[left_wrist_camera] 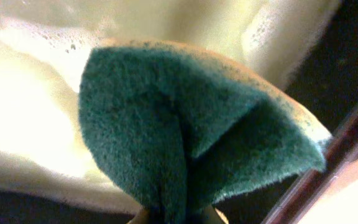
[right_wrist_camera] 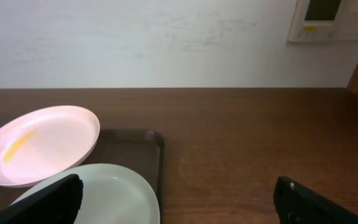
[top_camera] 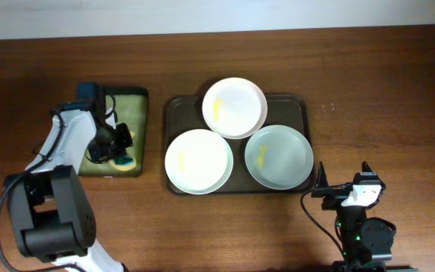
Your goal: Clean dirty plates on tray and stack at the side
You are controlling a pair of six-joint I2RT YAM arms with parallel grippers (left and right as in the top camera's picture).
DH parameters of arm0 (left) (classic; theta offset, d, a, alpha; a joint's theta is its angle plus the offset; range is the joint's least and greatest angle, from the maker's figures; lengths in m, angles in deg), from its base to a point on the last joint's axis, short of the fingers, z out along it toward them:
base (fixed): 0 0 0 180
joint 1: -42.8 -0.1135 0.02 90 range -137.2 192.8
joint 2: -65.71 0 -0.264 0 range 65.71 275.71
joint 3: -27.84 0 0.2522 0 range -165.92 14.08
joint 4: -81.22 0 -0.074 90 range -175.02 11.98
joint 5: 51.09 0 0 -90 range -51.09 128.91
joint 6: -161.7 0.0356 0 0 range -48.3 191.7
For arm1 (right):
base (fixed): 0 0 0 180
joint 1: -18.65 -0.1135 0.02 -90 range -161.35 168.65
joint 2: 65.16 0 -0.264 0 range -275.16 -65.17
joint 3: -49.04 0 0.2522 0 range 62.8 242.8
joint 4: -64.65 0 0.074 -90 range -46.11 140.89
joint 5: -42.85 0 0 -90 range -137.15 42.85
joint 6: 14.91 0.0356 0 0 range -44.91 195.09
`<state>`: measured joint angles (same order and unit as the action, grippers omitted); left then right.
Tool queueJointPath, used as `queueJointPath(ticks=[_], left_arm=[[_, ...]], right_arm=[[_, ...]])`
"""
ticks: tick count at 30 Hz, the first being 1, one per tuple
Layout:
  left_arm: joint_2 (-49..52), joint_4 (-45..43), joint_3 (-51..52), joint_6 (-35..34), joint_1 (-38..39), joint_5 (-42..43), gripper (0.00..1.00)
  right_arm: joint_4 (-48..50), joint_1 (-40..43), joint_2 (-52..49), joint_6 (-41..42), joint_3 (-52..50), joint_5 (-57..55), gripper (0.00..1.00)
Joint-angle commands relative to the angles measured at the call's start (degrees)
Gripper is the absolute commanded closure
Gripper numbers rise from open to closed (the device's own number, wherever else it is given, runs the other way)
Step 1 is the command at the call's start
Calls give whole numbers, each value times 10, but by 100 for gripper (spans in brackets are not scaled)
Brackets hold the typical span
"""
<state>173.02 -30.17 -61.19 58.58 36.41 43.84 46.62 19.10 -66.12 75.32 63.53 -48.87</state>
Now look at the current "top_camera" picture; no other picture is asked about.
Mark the green yellow sponge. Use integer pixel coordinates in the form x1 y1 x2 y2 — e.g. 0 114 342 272
110 144 137 172

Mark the pale grey plate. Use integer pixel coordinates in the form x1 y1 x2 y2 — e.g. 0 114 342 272
244 125 314 190

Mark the white plate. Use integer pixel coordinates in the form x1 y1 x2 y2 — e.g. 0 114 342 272
165 129 234 195
202 77 268 140

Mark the white plate top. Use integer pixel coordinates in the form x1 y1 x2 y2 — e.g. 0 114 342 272
202 77 268 140

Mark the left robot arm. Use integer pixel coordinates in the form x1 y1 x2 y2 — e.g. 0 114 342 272
0 82 133 271

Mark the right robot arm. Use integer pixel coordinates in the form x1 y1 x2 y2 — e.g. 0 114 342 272
311 162 396 271

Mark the black soapy water tray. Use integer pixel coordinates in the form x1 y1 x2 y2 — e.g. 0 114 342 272
79 85 148 178

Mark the dark brown serving tray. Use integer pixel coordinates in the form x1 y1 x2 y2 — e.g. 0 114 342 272
164 94 311 194

